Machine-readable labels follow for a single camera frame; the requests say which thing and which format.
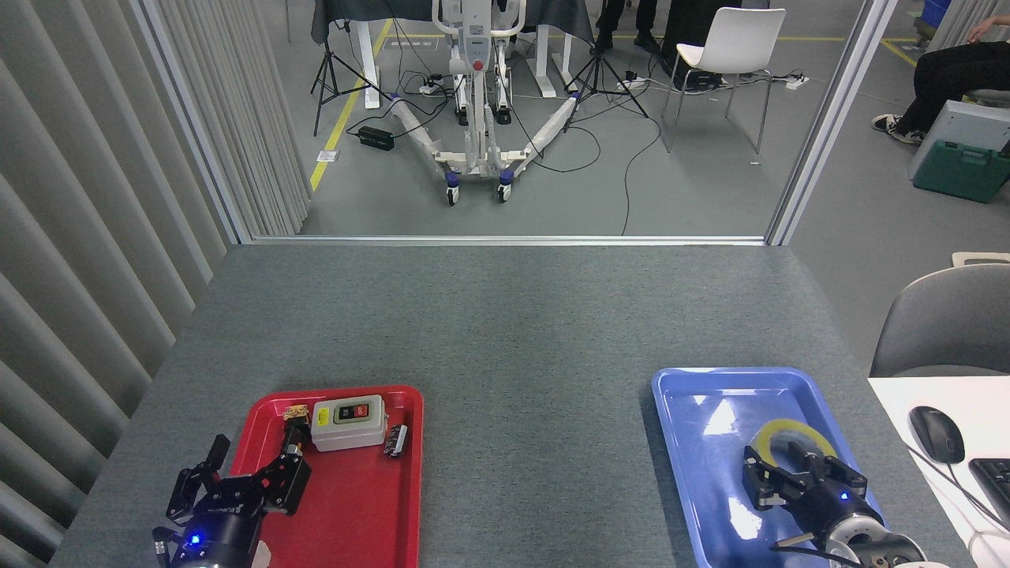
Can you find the silver post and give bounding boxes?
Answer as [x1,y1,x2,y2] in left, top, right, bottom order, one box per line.
[764,0,900,247]
[130,0,253,245]

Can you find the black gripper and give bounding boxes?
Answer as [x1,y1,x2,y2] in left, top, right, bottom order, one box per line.
[165,426,313,568]
[741,440,870,539]

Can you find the long black floor cable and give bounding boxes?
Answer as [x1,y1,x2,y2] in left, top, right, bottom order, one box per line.
[621,110,662,236]

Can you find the grey flat box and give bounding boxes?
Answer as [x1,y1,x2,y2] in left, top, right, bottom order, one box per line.
[907,100,1010,181]

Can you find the white desk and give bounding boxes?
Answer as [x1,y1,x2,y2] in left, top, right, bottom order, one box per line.
[868,376,1010,568]

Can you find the blue plastic tray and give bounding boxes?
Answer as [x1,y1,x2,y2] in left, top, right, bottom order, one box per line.
[651,367,902,568]

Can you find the seated person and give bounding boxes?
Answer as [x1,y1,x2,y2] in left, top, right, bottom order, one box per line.
[870,14,1010,146]

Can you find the white wheeled stand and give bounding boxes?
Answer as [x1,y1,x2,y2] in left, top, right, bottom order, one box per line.
[391,0,581,206]

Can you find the grey vertical blinds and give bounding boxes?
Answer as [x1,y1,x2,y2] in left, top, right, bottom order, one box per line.
[0,0,312,568]

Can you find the red plastic tray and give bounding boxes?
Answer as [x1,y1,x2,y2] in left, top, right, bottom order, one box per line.
[201,384,425,568]

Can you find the white table leg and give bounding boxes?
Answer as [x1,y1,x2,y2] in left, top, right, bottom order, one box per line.
[533,24,581,99]
[351,20,382,110]

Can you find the green case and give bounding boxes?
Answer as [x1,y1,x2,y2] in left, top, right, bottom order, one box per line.
[913,140,1010,204]

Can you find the grey chair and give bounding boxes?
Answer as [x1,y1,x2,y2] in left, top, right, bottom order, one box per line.
[870,264,1010,378]

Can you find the yellow tape roll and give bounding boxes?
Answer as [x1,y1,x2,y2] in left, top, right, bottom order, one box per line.
[748,419,837,474]

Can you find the white chair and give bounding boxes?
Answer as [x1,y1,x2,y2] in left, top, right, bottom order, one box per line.
[661,8,787,155]

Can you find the black computer mouse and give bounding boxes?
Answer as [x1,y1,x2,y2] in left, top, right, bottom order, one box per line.
[908,406,966,465]

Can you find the black tripod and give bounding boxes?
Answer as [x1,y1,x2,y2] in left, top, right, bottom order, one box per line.
[562,0,649,133]
[310,20,393,136]

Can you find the black mouse cable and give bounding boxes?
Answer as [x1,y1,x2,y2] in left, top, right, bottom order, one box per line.
[907,446,1010,525]

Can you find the blue bin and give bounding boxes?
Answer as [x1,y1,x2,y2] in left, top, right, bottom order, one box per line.
[915,0,952,44]

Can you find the black keyboard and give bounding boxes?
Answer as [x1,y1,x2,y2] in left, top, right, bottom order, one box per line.
[968,458,1010,528]

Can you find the silver rail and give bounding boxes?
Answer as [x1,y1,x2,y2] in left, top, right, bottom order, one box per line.
[251,234,768,247]

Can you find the standing person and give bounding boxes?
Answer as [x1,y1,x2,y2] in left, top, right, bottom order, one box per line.
[592,0,662,56]

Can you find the grey on-off switch box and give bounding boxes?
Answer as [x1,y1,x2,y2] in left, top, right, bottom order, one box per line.
[309,394,388,452]

